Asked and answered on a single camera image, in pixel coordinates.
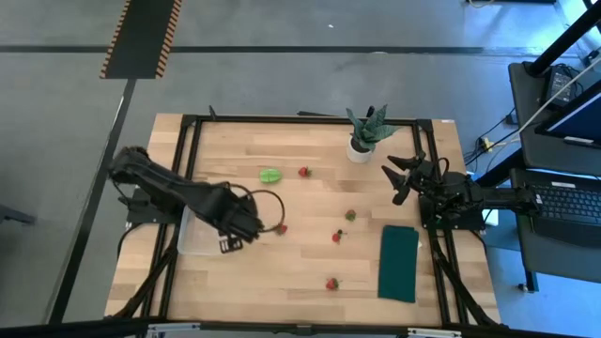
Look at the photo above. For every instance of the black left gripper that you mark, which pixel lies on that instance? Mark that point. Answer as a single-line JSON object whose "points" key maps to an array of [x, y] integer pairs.
{"points": [[235, 213]]}

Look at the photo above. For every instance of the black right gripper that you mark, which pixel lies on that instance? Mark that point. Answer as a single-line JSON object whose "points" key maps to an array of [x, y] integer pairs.
{"points": [[429, 178]]}

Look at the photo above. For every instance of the red plastic strawberry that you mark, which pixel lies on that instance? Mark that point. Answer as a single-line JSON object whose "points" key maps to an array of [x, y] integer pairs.
{"points": [[336, 237], [304, 172], [281, 229], [332, 283]]}

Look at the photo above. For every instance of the pale pink plastic strawberry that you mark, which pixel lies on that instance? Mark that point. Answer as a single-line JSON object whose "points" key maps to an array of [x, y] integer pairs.
{"points": [[350, 215]]}

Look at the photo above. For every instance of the green toy vegetable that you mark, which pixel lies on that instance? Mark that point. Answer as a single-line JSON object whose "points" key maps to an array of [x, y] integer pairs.
{"points": [[271, 175]]}

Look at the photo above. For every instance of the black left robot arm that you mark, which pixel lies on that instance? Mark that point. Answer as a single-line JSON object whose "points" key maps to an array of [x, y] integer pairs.
{"points": [[159, 180]]}

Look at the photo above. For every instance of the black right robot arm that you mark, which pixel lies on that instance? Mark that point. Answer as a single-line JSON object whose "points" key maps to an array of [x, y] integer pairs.
{"points": [[497, 197]]}

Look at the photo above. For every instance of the clear plastic tupperware container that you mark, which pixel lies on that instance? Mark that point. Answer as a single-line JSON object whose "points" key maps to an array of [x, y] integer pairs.
{"points": [[192, 241]]}

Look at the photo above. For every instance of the snake plant in white pot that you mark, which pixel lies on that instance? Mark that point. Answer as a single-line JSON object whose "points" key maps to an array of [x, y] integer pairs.
{"points": [[359, 155]]}

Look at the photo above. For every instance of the yellow power strip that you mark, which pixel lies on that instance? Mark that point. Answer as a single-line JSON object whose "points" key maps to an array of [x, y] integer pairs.
{"points": [[486, 143]]}

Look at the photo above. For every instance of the dark green folded cloth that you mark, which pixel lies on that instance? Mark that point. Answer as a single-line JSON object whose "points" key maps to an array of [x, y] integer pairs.
{"points": [[398, 263]]}

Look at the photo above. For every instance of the dark grey computer cart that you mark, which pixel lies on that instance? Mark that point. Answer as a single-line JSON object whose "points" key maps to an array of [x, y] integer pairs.
{"points": [[540, 159]]}

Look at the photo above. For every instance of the black power adapter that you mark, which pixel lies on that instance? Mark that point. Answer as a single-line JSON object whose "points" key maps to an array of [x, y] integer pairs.
{"points": [[559, 84]]}

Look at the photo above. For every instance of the black rig crossbar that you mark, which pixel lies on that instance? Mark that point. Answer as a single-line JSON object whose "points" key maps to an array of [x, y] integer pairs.
{"points": [[70, 328]]}

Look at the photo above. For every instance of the black computer monitor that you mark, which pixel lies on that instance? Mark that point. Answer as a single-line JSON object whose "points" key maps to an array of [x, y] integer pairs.
{"points": [[582, 122]]}

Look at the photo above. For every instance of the dark grey furniture foot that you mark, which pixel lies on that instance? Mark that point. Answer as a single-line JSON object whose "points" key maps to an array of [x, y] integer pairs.
{"points": [[14, 216]]}

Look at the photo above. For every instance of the black orange-edged floor mat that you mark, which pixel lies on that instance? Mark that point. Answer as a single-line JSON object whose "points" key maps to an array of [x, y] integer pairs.
{"points": [[141, 37]]}

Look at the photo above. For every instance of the black aluminium table frame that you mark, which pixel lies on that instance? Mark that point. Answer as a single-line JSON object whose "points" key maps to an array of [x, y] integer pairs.
{"points": [[300, 119]]}

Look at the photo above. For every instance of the black rig post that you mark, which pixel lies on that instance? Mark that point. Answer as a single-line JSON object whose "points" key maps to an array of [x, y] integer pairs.
{"points": [[563, 40]]}

